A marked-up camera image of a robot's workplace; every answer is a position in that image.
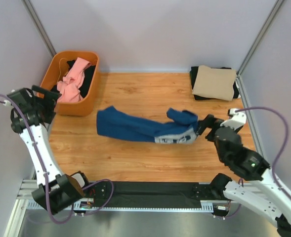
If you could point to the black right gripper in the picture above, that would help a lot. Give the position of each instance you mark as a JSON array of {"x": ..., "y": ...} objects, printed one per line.
[{"x": 208, "y": 122}]

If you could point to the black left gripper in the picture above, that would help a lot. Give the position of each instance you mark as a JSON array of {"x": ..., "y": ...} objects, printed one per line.
[{"x": 49, "y": 99}]

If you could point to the blue printed t shirt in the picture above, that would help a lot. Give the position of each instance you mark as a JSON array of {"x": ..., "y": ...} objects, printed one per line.
[{"x": 182, "y": 129}]

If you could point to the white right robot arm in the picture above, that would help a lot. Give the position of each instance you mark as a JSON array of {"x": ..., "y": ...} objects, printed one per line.
[{"x": 250, "y": 166}]

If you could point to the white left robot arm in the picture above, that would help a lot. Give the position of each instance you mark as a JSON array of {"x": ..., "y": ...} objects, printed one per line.
[{"x": 56, "y": 190}]

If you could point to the pink t shirt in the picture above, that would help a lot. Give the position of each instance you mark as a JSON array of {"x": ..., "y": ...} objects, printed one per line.
[{"x": 72, "y": 84}]

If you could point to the orange plastic laundry basket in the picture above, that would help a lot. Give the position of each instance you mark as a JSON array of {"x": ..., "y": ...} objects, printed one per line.
[{"x": 75, "y": 75}]

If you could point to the folded beige t shirt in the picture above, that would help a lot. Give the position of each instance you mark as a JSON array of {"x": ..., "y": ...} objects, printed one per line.
[{"x": 214, "y": 83}]

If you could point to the black garment in basket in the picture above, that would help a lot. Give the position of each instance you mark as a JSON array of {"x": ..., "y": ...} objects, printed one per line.
[{"x": 87, "y": 79}]

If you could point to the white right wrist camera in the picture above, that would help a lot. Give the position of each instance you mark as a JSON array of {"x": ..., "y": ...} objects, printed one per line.
[{"x": 236, "y": 119}]

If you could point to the left aluminium corner post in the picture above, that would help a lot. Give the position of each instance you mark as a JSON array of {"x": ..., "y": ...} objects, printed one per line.
[{"x": 39, "y": 26}]

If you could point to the aluminium corner post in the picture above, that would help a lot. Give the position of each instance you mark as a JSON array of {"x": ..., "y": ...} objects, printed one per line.
[
  {"x": 39, "y": 26},
  {"x": 261, "y": 34}
]

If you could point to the right aluminium corner post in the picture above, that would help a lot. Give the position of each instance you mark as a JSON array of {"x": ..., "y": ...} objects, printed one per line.
[{"x": 261, "y": 34}]

